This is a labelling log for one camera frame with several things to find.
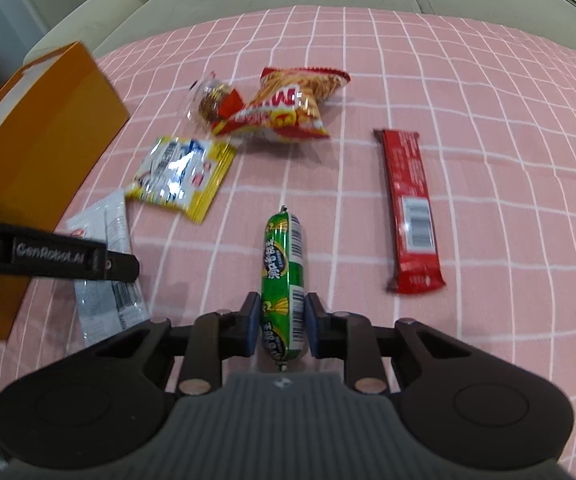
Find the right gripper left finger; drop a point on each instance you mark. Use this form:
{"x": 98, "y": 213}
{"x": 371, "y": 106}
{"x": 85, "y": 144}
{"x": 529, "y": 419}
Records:
{"x": 216, "y": 337}

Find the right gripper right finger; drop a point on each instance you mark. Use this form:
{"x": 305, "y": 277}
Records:
{"x": 347, "y": 337}

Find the green sausage stick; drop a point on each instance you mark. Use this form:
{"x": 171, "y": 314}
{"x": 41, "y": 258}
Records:
{"x": 282, "y": 288}

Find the red chocolate bar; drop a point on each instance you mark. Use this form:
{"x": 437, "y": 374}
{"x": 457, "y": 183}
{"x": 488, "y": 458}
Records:
{"x": 417, "y": 263}

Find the white snack packet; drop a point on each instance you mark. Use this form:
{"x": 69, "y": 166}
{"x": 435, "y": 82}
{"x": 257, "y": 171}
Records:
{"x": 112, "y": 302}

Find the yellow instant drink sachet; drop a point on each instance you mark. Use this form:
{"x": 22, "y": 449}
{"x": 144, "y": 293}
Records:
{"x": 182, "y": 175}

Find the small clear nut snack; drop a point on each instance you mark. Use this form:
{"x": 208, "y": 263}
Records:
{"x": 211, "y": 99}

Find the orange fries snack bag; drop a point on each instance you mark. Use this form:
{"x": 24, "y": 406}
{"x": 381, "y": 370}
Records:
{"x": 286, "y": 107}

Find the orange cardboard box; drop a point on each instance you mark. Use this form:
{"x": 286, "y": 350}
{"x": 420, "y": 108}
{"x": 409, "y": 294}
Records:
{"x": 58, "y": 115}

